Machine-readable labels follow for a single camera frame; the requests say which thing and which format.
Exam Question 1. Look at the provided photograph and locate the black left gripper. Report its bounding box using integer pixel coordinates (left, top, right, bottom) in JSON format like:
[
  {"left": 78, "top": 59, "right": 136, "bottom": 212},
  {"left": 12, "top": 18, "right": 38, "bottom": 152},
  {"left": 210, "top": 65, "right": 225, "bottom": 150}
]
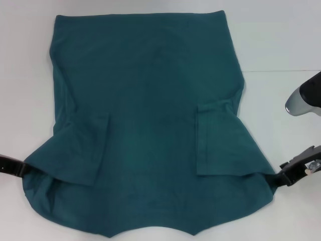
[{"left": 0, "top": 153, "right": 30, "bottom": 180}]

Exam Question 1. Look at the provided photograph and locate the teal blue shirt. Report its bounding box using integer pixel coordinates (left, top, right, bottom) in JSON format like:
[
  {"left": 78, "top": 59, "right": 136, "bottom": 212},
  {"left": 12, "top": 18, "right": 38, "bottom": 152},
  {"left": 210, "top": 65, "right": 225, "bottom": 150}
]
[{"left": 22, "top": 10, "right": 278, "bottom": 229}]

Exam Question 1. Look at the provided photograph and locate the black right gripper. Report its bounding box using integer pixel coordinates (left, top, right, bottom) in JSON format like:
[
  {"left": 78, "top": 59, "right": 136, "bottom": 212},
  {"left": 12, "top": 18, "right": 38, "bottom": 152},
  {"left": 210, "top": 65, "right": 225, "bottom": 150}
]
[{"left": 267, "top": 144, "right": 321, "bottom": 188}]

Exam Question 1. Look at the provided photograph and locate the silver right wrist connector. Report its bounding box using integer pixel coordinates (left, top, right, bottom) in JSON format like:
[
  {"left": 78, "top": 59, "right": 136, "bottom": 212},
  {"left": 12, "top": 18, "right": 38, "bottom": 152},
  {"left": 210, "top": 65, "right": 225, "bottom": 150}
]
[{"left": 304, "top": 162, "right": 321, "bottom": 176}]

